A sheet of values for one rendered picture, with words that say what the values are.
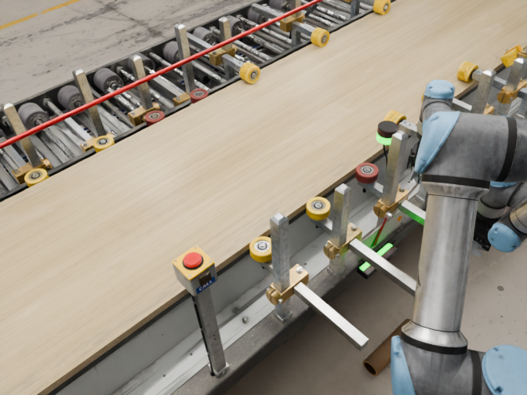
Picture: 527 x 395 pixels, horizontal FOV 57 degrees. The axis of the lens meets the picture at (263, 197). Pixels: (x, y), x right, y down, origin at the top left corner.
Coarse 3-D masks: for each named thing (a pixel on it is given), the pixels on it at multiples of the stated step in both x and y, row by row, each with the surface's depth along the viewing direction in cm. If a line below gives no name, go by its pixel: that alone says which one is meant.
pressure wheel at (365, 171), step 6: (366, 162) 176; (360, 168) 174; (366, 168) 173; (372, 168) 174; (360, 174) 172; (366, 174) 172; (372, 174) 172; (360, 180) 173; (366, 180) 172; (372, 180) 172
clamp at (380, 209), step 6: (402, 192) 170; (408, 192) 170; (396, 198) 168; (402, 198) 169; (408, 198) 172; (378, 204) 167; (384, 204) 166; (396, 204) 167; (378, 210) 167; (384, 210) 165; (390, 210) 166; (378, 216) 168; (384, 216) 166
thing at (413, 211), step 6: (366, 186) 176; (372, 186) 174; (378, 186) 174; (372, 192) 176; (378, 192) 173; (402, 204) 167; (408, 204) 167; (402, 210) 168; (408, 210) 166; (414, 210) 165; (420, 210) 165; (414, 216) 165; (420, 216) 163; (420, 222) 164
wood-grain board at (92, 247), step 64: (448, 0) 268; (512, 0) 264; (320, 64) 227; (384, 64) 224; (448, 64) 221; (192, 128) 197; (256, 128) 195; (320, 128) 193; (64, 192) 174; (128, 192) 172; (192, 192) 171; (256, 192) 169; (320, 192) 168; (0, 256) 154; (64, 256) 153; (128, 256) 152; (0, 320) 138; (64, 320) 137; (128, 320) 136; (0, 384) 124
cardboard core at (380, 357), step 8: (408, 320) 224; (400, 328) 221; (392, 336) 218; (384, 344) 216; (376, 352) 213; (384, 352) 212; (368, 360) 211; (376, 360) 210; (384, 360) 211; (368, 368) 215; (376, 368) 208
